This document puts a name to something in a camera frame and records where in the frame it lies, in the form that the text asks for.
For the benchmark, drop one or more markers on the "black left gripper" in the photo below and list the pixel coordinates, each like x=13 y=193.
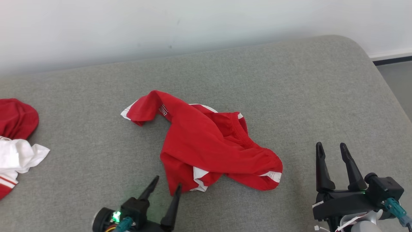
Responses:
x=136 y=209

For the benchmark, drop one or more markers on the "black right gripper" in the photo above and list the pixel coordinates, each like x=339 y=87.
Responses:
x=341 y=203

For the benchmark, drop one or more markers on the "red shorts with white stripes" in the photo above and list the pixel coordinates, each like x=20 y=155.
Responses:
x=206 y=145

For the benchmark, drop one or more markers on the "red jersey with white sleeves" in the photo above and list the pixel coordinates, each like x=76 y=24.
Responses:
x=16 y=122

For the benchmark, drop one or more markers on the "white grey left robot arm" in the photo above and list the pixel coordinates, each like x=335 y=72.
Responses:
x=100 y=220

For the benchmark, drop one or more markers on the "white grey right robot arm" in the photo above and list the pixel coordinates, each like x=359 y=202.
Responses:
x=360 y=224

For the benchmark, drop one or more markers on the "grey fabric sofa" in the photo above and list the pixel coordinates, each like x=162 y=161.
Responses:
x=289 y=96

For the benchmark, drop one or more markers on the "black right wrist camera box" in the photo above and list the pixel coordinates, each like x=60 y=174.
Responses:
x=384 y=190

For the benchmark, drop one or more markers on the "black and white wall baseboard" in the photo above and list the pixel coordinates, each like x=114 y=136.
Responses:
x=392 y=57

